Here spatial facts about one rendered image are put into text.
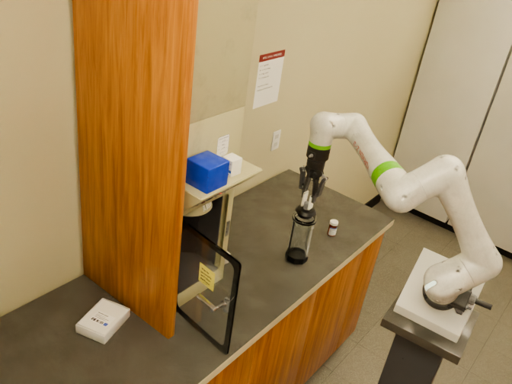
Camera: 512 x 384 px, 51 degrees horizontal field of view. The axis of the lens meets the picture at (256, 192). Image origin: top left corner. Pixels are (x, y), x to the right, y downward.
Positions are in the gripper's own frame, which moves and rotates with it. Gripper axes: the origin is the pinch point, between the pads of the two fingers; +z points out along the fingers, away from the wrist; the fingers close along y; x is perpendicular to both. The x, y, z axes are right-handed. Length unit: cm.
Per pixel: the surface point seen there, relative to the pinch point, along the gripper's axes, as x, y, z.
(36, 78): -88, -54, -52
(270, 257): -8.8, -7.6, 30.9
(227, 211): -38.1, -12.2, -3.6
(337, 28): 98, -59, -48
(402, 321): 0, 54, 31
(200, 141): -57, -12, -39
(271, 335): -33, 15, 46
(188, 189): -66, -7, -26
